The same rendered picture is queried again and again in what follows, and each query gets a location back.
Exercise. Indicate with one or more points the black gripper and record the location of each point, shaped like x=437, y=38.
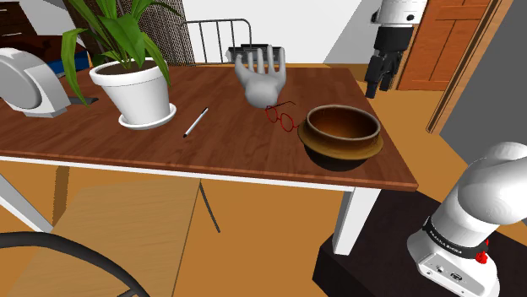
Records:
x=393, y=39

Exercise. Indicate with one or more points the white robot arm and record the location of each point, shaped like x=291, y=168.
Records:
x=486, y=193

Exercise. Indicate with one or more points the orange wooden door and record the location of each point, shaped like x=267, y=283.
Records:
x=444, y=45

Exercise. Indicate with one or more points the brown bowl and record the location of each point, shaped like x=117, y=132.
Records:
x=341, y=142

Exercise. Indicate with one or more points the red glasses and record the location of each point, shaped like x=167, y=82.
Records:
x=283, y=119

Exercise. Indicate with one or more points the grey hand figure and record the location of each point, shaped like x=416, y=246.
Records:
x=261, y=84

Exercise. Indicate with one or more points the brown wooden table white legs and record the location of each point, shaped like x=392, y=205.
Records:
x=230, y=140

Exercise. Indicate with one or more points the dark robot stand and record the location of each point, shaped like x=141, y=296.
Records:
x=370, y=246

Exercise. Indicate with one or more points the white pen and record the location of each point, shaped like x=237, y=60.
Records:
x=196, y=122

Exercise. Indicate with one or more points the green plant in white pot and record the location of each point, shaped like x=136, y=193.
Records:
x=138, y=92

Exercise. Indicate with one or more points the grey rounded appliance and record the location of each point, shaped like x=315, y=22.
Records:
x=29, y=84

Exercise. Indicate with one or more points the dark wooden cabinet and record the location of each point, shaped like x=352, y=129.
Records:
x=18, y=24

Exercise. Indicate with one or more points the grey metal bed frame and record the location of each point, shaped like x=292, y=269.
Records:
x=218, y=41

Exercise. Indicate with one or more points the light wooden chair black frame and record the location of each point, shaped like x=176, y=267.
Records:
x=123, y=234

